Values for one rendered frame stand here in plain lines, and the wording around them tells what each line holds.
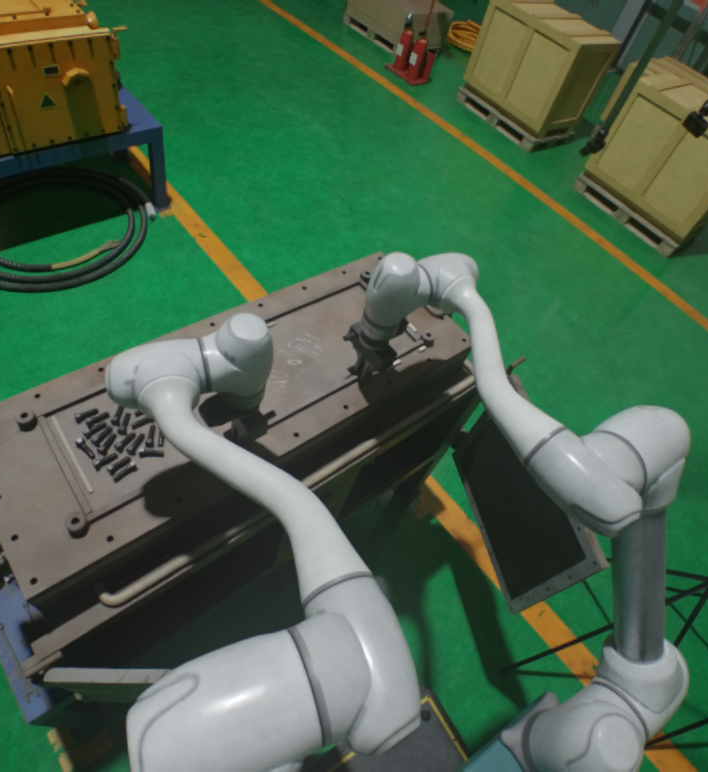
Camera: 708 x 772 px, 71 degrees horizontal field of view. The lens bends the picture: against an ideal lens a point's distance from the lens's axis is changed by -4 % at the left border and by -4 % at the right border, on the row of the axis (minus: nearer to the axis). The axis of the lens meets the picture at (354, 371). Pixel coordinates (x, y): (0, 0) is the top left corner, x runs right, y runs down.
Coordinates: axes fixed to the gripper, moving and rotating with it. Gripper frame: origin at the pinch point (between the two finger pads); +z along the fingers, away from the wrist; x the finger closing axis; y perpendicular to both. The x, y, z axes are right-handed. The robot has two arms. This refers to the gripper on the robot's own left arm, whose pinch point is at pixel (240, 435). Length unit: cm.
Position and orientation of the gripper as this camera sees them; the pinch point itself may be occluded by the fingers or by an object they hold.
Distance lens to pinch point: 122.0
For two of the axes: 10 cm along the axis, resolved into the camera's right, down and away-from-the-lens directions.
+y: 7.7, -4.0, 5.0
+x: -6.1, -7.0, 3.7
